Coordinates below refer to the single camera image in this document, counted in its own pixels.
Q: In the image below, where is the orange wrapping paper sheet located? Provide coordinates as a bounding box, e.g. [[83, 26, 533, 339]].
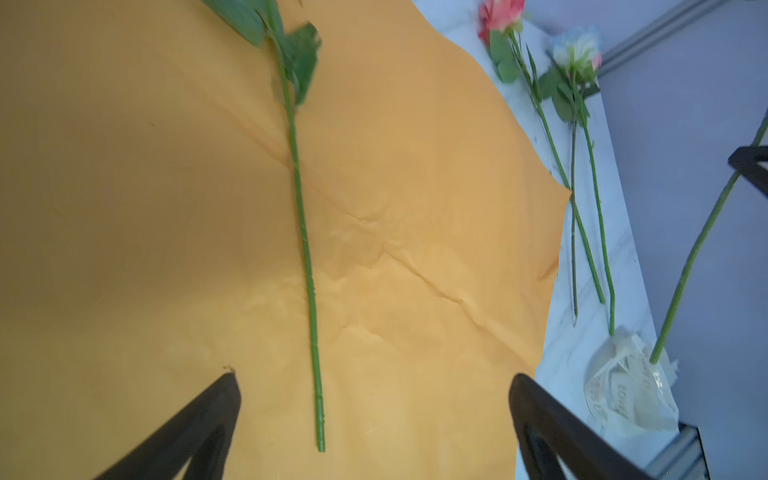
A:
[[1, 1, 568, 479]]

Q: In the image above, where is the cream printed ribbon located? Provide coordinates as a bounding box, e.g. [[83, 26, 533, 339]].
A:
[[584, 328, 680, 437]]

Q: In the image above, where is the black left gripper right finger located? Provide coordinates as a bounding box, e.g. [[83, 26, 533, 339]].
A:
[[508, 373, 649, 479]]

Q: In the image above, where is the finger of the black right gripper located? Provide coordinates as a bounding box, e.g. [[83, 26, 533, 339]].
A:
[[728, 146, 768, 196]]

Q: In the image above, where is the cream fake rose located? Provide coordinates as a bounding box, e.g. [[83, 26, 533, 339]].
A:
[[650, 114, 767, 365]]

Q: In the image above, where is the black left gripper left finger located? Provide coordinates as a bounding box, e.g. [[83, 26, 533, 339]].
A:
[[98, 372, 241, 479]]

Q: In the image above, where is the aluminium frame post right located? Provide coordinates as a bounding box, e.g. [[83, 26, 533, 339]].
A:
[[598, 0, 729, 79]]

